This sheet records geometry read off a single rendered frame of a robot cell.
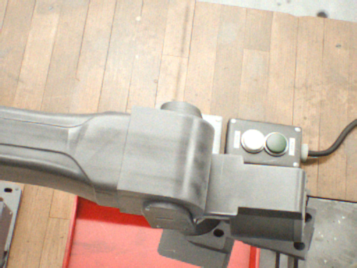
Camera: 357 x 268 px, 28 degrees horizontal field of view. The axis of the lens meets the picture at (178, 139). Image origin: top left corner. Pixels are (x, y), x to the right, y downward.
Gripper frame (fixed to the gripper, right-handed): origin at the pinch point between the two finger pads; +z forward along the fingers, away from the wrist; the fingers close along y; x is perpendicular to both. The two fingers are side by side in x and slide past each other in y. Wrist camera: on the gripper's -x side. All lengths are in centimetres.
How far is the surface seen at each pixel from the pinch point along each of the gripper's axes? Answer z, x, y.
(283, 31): 28.5, 2.5, 34.1
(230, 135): 20.8, 4.7, 14.4
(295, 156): 22.6, -4.7, 13.9
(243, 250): 21.4, -1.1, -0.6
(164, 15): 24.2, 20.4, 31.3
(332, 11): 132, 5, 84
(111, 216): 17.5, 17.0, -1.2
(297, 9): 130, 15, 81
